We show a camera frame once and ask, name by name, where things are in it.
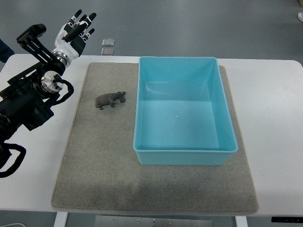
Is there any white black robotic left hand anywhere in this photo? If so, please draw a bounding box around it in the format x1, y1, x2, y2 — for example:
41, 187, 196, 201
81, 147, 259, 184
53, 9, 97, 61

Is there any metal floor plate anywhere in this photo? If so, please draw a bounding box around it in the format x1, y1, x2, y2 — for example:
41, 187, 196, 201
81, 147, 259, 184
102, 38, 115, 46
101, 48, 114, 56

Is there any black table control panel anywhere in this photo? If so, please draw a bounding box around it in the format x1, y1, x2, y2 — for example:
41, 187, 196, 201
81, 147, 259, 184
271, 217, 303, 223

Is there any grey felt mat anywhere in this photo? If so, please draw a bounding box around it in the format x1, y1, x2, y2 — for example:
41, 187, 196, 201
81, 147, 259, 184
51, 63, 258, 215

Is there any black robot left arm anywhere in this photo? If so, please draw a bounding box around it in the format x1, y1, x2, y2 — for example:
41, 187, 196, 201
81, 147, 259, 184
0, 24, 74, 178

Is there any lower metal floor plate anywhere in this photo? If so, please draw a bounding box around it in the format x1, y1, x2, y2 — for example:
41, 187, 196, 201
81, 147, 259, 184
101, 48, 114, 56

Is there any blue plastic box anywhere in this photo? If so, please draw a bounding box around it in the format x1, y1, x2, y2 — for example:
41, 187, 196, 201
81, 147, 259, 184
133, 57, 238, 166

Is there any grey metal base plate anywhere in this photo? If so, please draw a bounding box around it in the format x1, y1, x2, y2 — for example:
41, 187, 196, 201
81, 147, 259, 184
94, 216, 214, 227

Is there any white shoe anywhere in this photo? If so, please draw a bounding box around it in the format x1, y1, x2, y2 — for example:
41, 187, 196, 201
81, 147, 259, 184
297, 12, 303, 22

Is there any upper metal floor plate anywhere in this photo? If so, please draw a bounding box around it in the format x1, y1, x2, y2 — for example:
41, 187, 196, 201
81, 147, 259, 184
102, 38, 115, 46

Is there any brown hippo toy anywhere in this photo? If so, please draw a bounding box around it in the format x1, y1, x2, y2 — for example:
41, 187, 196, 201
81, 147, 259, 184
95, 91, 126, 110

